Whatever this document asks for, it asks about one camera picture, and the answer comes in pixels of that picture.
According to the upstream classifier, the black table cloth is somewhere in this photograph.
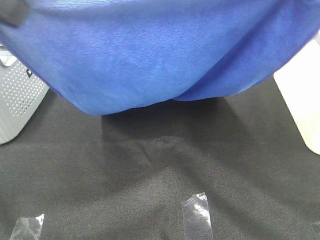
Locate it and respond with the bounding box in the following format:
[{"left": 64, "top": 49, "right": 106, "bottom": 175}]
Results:
[{"left": 0, "top": 78, "right": 320, "bottom": 240}]

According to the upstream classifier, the clear tape strip centre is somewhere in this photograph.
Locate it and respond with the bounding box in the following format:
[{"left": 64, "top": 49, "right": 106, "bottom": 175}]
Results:
[{"left": 181, "top": 192, "right": 213, "bottom": 240}]

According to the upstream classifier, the grey perforated plastic basket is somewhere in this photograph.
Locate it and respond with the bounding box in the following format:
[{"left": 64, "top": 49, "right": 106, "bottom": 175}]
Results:
[{"left": 0, "top": 45, "right": 49, "bottom": 145}]

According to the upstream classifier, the white plastic basket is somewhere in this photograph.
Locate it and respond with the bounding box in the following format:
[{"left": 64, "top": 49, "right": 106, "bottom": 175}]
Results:
[{"left": 273, "top": 38, "right": 320, "bottom": 155}]

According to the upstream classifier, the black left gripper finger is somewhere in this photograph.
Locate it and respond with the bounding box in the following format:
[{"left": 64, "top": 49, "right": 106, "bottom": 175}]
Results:
[{"left": 0, "top": 0, "right": 30, "bottom": 27}]

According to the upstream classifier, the clear tape strip left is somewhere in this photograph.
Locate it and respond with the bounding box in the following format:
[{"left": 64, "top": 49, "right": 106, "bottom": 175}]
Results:
[{"left": 9, "top": 214, "right": 45, "bottom": 240}]

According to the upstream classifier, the blue microfibre towel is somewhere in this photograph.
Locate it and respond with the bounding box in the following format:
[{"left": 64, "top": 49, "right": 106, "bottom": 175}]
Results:
[{"left": 0, "top": 0, "right": 320, "bottom": 115}]

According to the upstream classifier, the clear tape strip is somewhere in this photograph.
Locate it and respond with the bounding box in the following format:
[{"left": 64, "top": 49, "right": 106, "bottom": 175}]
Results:
[
  {"left": 181, "top": 192, "right": 213, "bottom": 240},
  {"left": 9, "top": 214, "right": 45, "bottom": 240}
]

